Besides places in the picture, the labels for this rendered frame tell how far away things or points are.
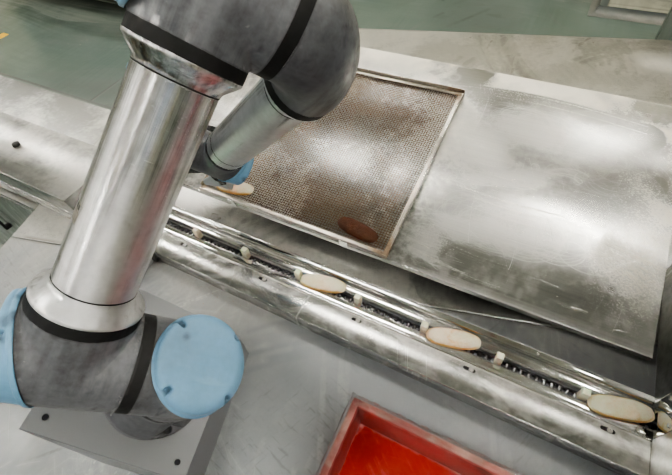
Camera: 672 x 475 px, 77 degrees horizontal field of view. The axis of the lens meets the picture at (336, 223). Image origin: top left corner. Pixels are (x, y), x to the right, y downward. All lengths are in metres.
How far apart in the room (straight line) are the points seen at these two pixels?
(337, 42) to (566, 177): 0.71
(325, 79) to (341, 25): 0.05
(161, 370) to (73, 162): 0.87
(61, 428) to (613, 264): 0.95
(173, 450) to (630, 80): 1.55
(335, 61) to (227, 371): 0.37
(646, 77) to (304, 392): 1.38
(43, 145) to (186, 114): 1.02
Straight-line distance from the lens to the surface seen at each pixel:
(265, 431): 0.84
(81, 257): 0.48
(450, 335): 0.84
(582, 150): 1.10
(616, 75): 1.66
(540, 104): 1.17
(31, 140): 1.47
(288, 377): 0.86
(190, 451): 0.77
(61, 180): 1.27
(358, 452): 0.81
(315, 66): 0.43
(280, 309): 0.87
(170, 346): 0.53
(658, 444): 0.86
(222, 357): 0.56
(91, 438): 0.74
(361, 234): 0.90
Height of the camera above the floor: 1.62
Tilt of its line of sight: 50 degrees down
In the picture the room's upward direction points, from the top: 7 degrees counter-clockwise
